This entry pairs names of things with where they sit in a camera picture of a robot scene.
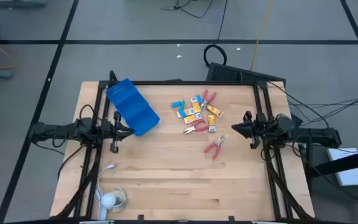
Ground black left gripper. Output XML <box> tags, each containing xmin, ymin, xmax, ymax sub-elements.
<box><xmin>99</xmin><ymin>111</ymin><xmax>135</xmax><ymax>154</ymax></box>

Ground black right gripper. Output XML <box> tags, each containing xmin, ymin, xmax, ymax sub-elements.
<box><xmin>231</xmin><ymin>110</ymin><xmax>281</xmax><ymax>149</ymax></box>

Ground blue three-compartment plastic basket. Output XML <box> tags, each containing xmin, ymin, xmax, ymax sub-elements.
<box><xmin>105</xmin><ymin>77</ymin><xmax>161</xmax><ymax>138</ymax></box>

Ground black mesh computer case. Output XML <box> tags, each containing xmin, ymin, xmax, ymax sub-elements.
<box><xmin>205</xmin><ymin>62</ymin><xmax>287</xmax><ymax>88</ymax></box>

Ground black metal stand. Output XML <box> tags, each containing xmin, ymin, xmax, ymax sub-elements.
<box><xmin>305</xmin><ymin>147</ymin><xmax>358</xmax><ymax>224</ymax></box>

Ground white paper pad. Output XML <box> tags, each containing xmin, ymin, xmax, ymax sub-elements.
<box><xmin>326</xmin><ymin>147</ymin><xmax>358</xmax><ymax>187</ymax></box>

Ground white lamp cable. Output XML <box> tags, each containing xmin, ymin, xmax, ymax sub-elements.
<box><xmin>93</xmin><ymin>163</ymin><xmax>127</xmax><ymax>209</ymax></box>

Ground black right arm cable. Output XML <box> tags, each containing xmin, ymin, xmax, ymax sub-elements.
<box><xmin>260</xmin><ymin>133</ymin><xmax>310</xmax><ymax>164</ymax></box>

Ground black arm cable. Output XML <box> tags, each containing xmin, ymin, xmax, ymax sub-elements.
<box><xmin>51</xmin><ymin>103</ymin><xmax>101</xmax><ymax>182</ymax></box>
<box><xmin>260</xmin><ymin>133</ymin><xmax>310</xmax><ymax>164</ymax></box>

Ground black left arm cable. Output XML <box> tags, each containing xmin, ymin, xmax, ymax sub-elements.
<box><xmin>51</xmin><ymin>103</ymin><xmax>101</xmax><ymax>182</ymax></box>

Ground black metal table frame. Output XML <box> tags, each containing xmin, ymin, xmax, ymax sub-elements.
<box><xmin>53</xmin><ymin>70</ymin><xmax>316</xmax><ymax>222</ymax></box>

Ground black coiled cable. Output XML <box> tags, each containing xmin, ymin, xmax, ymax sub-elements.
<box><xmin>203</xmin><ymin>0</ymin><xmax>229</xmax><ymax>68</ymax></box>

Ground black cable bundle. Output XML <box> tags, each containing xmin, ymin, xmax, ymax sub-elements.
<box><xmin>267</xmin><ymin>80</ymin><xmax>358</xmax><ymax>127</ymax></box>

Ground thin black floor cable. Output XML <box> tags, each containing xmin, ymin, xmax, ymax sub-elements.
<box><xmin>161</xmin><ymin>0</ymin><xmax>211</xmax><ymax>19</ymax></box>

